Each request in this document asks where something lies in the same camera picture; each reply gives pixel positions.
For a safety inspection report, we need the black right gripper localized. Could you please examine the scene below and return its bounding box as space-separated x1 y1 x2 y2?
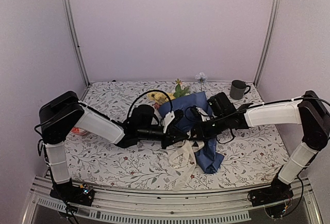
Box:
188 114 228 141

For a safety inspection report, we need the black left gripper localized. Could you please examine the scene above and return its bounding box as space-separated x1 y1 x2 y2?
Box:
138 125 189 150

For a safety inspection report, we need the clear plastic wrap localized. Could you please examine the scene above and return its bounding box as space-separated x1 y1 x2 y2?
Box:
168 140 204 191

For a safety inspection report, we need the blue wrapping paper sheet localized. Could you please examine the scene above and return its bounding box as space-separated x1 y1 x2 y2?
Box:
158 91 224 174

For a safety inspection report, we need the white fake flower stem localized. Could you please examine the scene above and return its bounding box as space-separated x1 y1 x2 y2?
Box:
173 78 191 99

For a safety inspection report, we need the pale blue fake flower stem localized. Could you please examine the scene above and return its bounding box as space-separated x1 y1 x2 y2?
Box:
195 72 208 91

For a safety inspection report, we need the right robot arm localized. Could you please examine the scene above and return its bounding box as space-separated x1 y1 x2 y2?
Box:
190 90 329 201

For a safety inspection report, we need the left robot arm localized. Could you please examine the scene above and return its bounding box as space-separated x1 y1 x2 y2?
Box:
34 91 189 200

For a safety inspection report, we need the dark grey metal mug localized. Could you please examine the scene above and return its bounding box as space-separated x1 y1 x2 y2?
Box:
229 79 251 100

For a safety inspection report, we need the floral patterned tablecloth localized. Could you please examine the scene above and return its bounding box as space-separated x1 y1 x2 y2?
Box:
53 82 289 191

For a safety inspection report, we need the red patterned small dish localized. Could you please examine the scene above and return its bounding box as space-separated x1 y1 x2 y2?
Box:
71 127 89 136

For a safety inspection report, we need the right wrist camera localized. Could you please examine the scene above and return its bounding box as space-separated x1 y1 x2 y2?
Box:
193 106 213 122

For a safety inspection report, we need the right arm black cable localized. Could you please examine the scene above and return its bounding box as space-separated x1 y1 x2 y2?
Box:
184 106 236 145

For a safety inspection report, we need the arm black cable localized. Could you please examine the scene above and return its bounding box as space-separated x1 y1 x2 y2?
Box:
128 89 173 124
184 106 236 145

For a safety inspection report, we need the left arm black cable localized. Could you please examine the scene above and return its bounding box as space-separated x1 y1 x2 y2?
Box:
128 89 173 124

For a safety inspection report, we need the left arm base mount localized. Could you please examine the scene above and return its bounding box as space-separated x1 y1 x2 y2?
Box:
49 182 95 206

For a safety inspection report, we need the front aluminium rail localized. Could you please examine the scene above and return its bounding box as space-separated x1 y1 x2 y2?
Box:
22 177 325 223

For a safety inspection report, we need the right aluminium frame post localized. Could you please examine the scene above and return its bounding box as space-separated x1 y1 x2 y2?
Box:
253 0 281 88

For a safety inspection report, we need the aluminium frame post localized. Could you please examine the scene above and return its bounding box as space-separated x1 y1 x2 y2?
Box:
62 0 90 87
253 0 281 88

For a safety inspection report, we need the left aluminium frame post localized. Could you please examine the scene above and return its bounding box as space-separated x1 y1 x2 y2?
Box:
62 0 90 87

